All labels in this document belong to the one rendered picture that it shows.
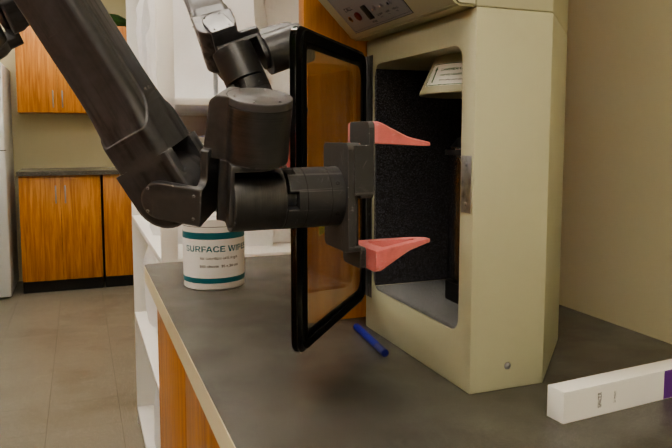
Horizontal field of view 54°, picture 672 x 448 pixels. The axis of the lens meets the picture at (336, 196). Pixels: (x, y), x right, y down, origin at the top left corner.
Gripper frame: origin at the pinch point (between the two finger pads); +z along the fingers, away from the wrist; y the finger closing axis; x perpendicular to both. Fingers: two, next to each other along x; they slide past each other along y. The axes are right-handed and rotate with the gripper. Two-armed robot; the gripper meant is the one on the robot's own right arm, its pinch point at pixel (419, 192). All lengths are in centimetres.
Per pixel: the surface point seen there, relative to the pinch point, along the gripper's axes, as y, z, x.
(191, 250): -18, -11, 78
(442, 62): 15.6, 15.2, 21.9
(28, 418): -119, -58, 257
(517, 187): -0.8, 18.3, 8.9
